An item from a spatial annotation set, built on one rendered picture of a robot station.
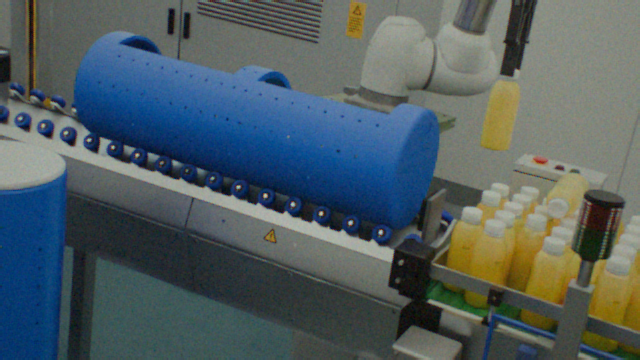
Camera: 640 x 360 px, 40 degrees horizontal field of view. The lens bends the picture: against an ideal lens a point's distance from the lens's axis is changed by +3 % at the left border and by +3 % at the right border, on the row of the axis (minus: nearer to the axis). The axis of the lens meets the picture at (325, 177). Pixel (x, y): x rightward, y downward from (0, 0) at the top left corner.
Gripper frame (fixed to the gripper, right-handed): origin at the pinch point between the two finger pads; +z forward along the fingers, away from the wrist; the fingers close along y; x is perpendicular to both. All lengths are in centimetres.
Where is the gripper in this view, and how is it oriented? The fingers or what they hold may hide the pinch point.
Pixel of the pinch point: (512, 59)
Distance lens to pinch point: 193.8
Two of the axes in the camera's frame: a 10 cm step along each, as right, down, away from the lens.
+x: 8.8, 2.4, -4.1
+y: -4.5, 2.0, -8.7
